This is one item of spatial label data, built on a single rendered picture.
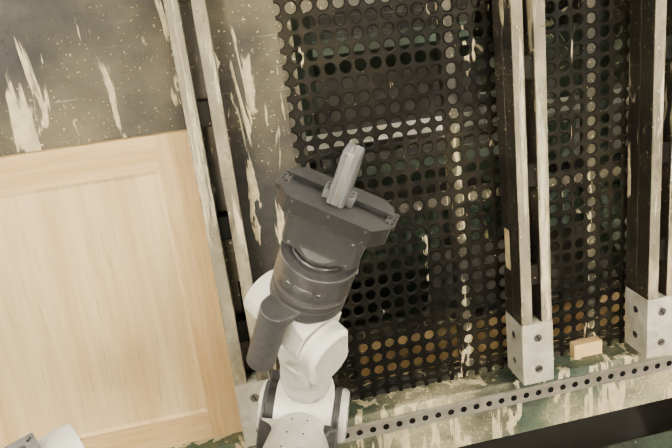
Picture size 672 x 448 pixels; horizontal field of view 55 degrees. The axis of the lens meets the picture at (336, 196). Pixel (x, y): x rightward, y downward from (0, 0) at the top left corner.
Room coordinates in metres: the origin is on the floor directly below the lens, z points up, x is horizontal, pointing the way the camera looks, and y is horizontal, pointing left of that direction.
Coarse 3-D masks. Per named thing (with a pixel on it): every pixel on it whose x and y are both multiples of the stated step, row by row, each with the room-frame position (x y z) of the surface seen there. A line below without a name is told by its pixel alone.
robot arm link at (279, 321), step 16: (272, 272) 0.45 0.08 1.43; (256, 288) 0.43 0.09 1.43; (272, 288) 0.40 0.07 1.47; (256, 304) 0.41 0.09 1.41; (272, 304) 0.38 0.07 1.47; (288, 304) 0.38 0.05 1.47; (256, 320) 0.37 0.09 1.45; (272, 320) 0.36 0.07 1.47; (288, 320) 0.36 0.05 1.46; (304, 320) 0.37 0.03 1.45; (320, 320) 0.37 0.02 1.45; (256, 336) 0.36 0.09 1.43; (272, 336) 0.35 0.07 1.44; (288, 336) 0.37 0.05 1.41; (304, 336) 0.36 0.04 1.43; (256, 352) 0.35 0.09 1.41; (272, 352) 0.35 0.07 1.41; (256, 368) 0.35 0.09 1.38
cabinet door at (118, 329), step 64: (0, 192) 0.67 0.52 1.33; (64, 192) 0.68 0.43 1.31; (128, 192) 0.70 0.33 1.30; (192, 192) 0.71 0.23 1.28; (0, 256) 0.61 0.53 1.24; (64, 256) 0.63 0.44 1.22; (128, 256) 0.64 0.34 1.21; (192, 256) 0.65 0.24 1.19; (0, 320) 0.55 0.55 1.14; (64, 320) 0.56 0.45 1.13; (128, 320) 0.57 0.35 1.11; (192, 320) 0.58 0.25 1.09; (0, 384) 0.49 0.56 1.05; (64, 384) 0.50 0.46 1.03; (128, 384) 0.51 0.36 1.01; (192, 384) 0.52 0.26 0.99
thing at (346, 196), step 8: (360, 152) 0.44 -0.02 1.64; (352, 160) 0.43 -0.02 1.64; (360, 160) 0.43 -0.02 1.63; (352, 168) 0.42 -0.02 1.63; (344, 176) 0.42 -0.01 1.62; (352, 176) 0.42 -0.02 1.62; (344, 184) 0.42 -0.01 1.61; (352, 184) 0.43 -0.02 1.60; (344, 192) 0.42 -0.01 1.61; (352, 192) 0.43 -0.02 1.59; (336, 200) 0.42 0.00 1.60; (344, 200) 0.41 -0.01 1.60; (352, 200) 0.42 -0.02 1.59
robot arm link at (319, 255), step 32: (288, 192) 0.43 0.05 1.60; (320, 192) 0.44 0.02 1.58; (288, 224) 0.42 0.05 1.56; (320, 224) 0.40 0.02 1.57; (352, 224) 0.40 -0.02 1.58; (384, 224) 0.40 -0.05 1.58; (288, 256) 0.41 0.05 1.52; (320, 256) 0.39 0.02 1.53; (352, 256) 0.39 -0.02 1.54; (288, 288) 0.38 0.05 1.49; (320, 288) 0.37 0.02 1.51
